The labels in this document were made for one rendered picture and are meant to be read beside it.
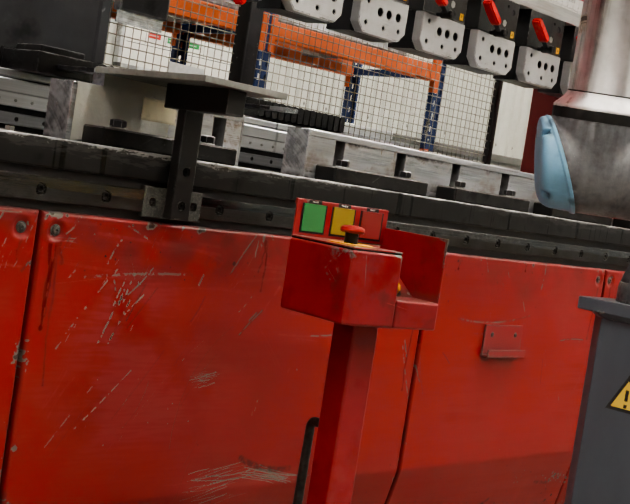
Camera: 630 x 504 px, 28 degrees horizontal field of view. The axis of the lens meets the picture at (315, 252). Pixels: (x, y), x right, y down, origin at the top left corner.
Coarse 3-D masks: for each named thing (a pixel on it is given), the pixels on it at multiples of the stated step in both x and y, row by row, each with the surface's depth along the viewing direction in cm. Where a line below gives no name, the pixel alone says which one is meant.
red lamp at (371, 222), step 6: (366, 216) 210; (372, 216) 211; (378, 216) 212; (366, 222) 211; (372, 222) 212; (378, 222) 212; (366, 228) 211; (372, 228) 212; (378, 228) 212; (360, 234) 210; (366, 234) 211; (372, 234) 212; (378, 234) 213
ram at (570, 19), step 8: (512, 0) 283; (520, 0) 285; (528, 0) 287; (536, 0) 290; (544, 0) 292; (520, 8) 291; (528, 8) 289; (536, 8) 290; (544, 8) 293; (552, 8) 295; (560, 8) 298; (552, 16) 296; (560, 16) 298; (568, 16) 301; (576, 16) 303; (568, 24) 303; (576, 24) 304
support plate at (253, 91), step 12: (108, 72) 201; (120, 72) 199; (132, 72) 197; (144, 72) 195; (156, 72) 193; (168, 72) 191; (156, 84) 210; (192, 84) 196; (204, 84) 192; (216, 84) 188; (228, 84) 189; (240, 84) 191; (252, 96) 203; (264, 96) 199; (276, 96) 197
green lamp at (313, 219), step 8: (304, 208) 202; (312, 208) 203; (320, 208) 204; (304, 216) 202; (312, 216) 203; (320, 216) 204; (304, 224) 203; (312, 224) 204; (320, 224) 205; (320, 232) 205
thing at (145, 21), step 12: (120, 0) 206; (132, 0) 207; (144, 0) 209; (156, 0) 211; (168, 0) 213; (120, 12) 207; (132, 12) 208; (144, 12) 209; (156, 12) 211; (132, 24) 209; (144, 24) 211; (156, 24) 213
